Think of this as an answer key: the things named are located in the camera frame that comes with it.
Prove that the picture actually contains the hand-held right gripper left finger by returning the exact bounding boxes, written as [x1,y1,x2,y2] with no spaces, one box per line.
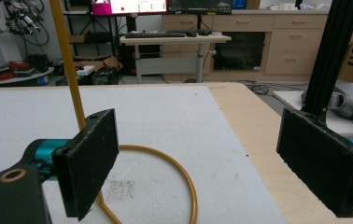
[51,108,120,222]

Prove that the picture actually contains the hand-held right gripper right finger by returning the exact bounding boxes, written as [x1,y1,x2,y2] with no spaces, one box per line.
[275,107,353,218]

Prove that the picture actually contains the grey plastic shell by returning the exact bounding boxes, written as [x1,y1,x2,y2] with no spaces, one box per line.
[327,80,353,119]

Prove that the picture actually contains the white foam mat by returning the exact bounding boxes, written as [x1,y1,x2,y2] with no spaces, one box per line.
[0,85,289,224]

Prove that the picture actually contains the round white side table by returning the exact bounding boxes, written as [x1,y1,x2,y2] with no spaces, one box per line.
[0,66,55,87]

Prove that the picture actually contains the black computer tower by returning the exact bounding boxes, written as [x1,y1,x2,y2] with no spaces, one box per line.
[118,43,162,77]

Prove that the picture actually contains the light wooden drawer cabinet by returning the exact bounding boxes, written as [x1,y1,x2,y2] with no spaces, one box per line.
[161,11,353,83]

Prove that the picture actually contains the black metal shelf rack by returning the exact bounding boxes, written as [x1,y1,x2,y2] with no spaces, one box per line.
[62,0,120,64]

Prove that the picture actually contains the black keyboard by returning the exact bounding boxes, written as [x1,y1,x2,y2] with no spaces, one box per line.
[124,32,187,39]

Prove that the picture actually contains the light wooden standing desk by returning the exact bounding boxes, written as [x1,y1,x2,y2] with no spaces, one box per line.
[120,34,233,84]

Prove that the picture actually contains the monitor with pink screen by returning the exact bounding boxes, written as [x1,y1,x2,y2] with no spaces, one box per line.
[91,0,169,17]

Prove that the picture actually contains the dark monitor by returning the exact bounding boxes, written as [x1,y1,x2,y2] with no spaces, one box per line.
[167,0,233,15]

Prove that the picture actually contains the black floor cables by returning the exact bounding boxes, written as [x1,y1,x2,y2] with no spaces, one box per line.
[244,80,272,96]

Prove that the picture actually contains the yellow cable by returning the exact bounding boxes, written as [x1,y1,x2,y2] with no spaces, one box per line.
[49,0,199,224]

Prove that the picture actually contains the black aluminium profile post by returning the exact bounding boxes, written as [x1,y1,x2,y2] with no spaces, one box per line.
[301,0,353,117]

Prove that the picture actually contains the red cable coil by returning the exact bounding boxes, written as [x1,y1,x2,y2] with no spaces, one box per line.
[6,60,32,72]

